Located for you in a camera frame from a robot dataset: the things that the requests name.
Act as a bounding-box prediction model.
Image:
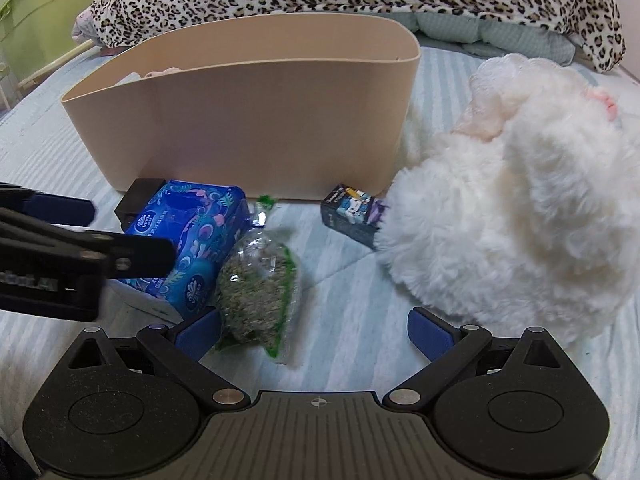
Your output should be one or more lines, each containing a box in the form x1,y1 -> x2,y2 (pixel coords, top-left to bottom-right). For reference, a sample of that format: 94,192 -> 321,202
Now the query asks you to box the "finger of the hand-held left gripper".
0,184 -> 97,227
0,207 -> 177,281

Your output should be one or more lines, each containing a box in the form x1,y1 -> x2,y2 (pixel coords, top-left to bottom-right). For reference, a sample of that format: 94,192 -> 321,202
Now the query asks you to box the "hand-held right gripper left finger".
65,307 -> 251,408

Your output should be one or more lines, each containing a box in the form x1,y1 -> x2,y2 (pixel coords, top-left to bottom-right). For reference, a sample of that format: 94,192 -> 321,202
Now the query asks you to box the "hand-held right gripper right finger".
382,307 -> 571,408

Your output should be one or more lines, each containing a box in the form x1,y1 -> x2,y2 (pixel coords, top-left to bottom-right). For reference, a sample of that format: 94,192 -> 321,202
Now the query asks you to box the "blue patterned tissue pack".
102,179 -> 248,323

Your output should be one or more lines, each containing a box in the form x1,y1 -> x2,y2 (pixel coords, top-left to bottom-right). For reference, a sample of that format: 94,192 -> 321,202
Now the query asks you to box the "clear bag of dried herbs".
212,195 -> 301,361

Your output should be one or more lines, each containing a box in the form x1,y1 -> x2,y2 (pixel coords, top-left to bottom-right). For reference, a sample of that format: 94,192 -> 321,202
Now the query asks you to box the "beige plastic storage bin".
61,13 -> 420,201

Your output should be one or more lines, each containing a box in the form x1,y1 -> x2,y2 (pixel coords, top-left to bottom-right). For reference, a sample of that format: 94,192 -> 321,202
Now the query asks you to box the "small plain black box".
114,178 -> 167,228

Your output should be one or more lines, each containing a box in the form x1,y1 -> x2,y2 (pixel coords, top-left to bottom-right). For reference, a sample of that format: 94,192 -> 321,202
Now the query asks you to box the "striped light blue bedsheet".
0,45 -> 640,480

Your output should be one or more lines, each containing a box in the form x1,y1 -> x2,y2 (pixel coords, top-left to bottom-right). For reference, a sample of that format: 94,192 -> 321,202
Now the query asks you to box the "white fluffy plush toy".
372,52 -> 640,351

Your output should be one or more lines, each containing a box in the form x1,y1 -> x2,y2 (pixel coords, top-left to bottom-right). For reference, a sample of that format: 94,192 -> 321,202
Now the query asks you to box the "small black printed carton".
320,183 -> 388,251

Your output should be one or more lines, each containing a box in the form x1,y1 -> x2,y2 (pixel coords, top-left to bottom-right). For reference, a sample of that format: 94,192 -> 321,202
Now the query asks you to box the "green plastic container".
0,0 -> 146,111

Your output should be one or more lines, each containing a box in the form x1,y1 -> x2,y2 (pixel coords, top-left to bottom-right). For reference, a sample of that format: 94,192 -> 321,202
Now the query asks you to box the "pale teal quilt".
400,10 -> 591,66

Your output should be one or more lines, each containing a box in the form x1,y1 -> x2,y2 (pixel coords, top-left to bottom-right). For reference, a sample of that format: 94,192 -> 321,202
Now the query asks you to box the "cream wooden rail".
19,40 -> 97,92

